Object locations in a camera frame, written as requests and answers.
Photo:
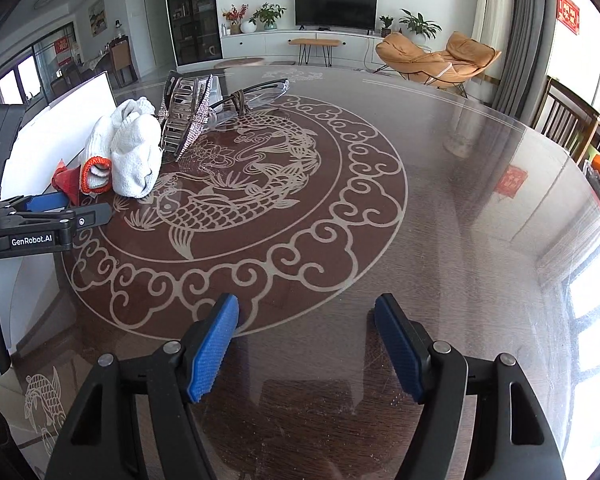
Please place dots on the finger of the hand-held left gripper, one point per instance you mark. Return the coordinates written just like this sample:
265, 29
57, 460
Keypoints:
92, 216
47, 202

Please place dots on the large leafy potted plant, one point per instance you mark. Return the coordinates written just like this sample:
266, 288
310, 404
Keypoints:
419, 24

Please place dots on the round white vase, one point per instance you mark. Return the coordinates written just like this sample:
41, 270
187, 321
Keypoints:
248, 27

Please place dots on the clear plastic box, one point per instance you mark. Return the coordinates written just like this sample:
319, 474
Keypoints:
219, 95

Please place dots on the red orange pouch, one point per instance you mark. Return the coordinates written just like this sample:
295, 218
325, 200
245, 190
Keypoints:
66, 180

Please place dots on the small potted plant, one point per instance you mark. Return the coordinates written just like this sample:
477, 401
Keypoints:
386, 24

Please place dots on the orange lounge chair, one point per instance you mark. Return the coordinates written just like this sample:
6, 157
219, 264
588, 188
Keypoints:
420, 62

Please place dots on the red door poster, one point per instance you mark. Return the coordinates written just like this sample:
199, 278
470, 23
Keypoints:
63, 51

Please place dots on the white foam board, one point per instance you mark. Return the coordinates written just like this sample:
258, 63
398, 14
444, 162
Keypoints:
55, 130

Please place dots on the framed wall painting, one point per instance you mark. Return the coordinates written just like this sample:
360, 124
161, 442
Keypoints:
96, 16

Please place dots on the grey curtain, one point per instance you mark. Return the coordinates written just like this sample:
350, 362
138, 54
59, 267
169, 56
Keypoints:
522, 35

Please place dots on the dark glass display cabinet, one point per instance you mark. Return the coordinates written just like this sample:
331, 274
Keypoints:
192, 10

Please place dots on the clear frame glasses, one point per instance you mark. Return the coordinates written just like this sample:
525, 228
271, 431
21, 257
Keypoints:
240, 100

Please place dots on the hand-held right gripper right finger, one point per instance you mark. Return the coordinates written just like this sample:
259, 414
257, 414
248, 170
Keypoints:
400, 345

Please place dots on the brown dining chair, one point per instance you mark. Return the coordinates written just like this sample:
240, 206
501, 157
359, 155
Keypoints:
121, 60

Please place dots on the red flowers in vase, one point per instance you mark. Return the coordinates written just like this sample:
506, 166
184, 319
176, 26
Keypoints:
235, 15

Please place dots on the round beige pouf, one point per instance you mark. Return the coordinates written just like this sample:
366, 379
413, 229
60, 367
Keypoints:
240, 62

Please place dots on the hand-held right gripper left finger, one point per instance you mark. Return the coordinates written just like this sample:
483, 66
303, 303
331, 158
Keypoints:
212, 350

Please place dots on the white knit glove orange cuff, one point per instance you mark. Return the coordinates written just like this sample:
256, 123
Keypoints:
97, 140
135, 160

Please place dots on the black television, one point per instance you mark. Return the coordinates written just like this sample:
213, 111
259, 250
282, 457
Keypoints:
336, 7

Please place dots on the rhinestone hair claw clip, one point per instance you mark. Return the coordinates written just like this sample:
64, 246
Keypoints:
192, 97

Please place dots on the white television cabinet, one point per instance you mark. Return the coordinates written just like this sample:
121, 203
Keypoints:
270, 45

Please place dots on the floral covered standing air conditioner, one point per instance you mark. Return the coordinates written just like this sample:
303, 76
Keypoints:
495, 15

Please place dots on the window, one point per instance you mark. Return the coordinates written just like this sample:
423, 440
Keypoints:
20, 80

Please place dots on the water bottle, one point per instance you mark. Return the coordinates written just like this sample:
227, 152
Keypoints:
118, 29

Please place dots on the dark wooden chair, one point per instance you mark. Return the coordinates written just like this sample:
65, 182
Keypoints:
562, 117

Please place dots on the red wall decoration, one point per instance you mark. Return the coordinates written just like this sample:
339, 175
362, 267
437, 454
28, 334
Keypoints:
568, 11

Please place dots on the wooden bench hairpin legs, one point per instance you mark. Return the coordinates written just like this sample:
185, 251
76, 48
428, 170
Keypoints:
314, 42

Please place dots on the green potted plant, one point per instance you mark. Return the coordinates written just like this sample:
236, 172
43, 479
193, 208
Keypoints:
267, 15

